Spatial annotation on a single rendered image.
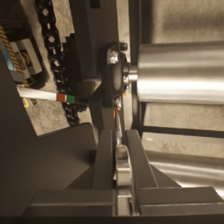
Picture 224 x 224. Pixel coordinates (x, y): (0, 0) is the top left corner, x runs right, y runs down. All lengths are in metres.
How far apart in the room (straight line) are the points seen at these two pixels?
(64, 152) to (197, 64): 0.24
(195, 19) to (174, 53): 0.91
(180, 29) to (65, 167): 1.10
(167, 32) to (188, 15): 0.14
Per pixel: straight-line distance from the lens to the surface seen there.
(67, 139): 0.20
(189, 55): 0.30
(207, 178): 0.48
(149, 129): 1.11
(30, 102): 1.35
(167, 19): 1.18
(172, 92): 0.30
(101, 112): 0.30
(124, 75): 0.32
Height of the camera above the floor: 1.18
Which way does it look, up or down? 55 degrees down
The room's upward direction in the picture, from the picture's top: 155 degrees counter-clockwise
